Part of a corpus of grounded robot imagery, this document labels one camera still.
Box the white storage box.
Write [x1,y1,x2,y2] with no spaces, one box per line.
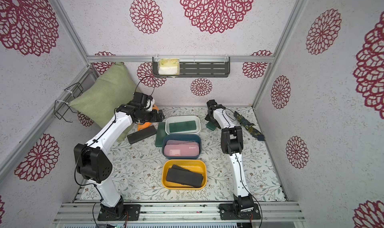
[166,116,201,135]

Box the green square pillow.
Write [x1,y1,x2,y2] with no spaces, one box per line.
[70,62,140,128]

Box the black pencil case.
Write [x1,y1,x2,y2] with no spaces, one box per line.
[172,165,191,172]
[166,168,204,188]
[127,126,157,145]

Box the yellow storage box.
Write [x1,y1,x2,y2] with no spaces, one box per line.
[162,160,207,190]

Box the pink pencil case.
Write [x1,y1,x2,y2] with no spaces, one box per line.
[164,143,200,157]
[166,140,199,146]

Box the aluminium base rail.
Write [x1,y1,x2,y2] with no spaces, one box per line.
[53,202,305,225]

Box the yellow white sponge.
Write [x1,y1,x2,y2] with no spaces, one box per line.
[158,58,180,75]

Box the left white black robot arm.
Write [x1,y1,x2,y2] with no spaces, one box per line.
[74,92,165,217]

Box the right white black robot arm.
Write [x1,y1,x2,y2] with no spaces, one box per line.
[206,99,255,216]

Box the orange shark plush toy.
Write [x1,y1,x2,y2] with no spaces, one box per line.
[138,104,159,131]

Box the green pencil case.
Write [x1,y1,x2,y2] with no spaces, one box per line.
[155,123,167,148]
[169,121,197,133]
[206,122,217,131]

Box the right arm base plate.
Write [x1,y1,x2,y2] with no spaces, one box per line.
[219,203,262,220]

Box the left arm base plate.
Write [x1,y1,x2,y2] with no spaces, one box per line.
[97,205,141,222]

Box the black wire wall rack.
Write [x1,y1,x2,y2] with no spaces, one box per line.
[53,82,84,123]

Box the folded dark floral umbrella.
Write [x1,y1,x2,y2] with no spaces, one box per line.
[234,111,265,142]

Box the teal storage box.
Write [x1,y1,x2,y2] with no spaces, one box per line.
[162,134,202,160]

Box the dark wall shelf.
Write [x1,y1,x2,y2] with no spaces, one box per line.
[152,56,231,78]

